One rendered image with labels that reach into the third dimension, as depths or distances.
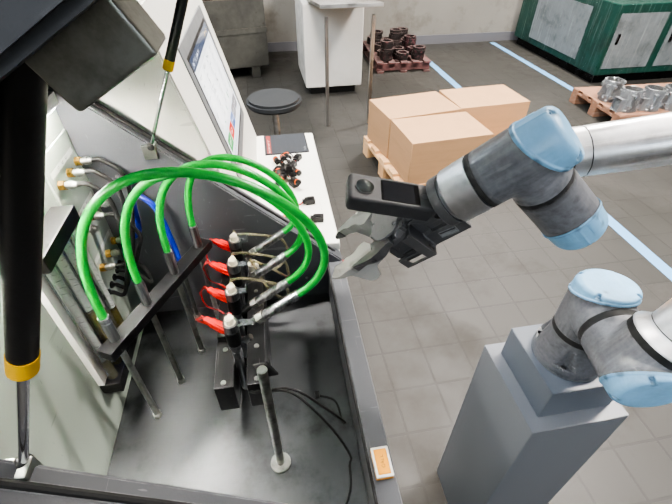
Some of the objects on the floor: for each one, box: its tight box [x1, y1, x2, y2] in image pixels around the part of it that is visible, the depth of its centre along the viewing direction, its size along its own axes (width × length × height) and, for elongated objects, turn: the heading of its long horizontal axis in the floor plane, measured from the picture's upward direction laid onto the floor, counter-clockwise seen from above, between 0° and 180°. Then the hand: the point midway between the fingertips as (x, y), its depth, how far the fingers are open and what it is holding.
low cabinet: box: [514, 0, 672, 83], centre depth 546 cm, size 217×191×82 cm
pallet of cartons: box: [363, 84, 530, 186], centre depth 327 cm, size 130×89×47 cm
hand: (336, 251), depth 66 cm, fingers open, 7 cm apart
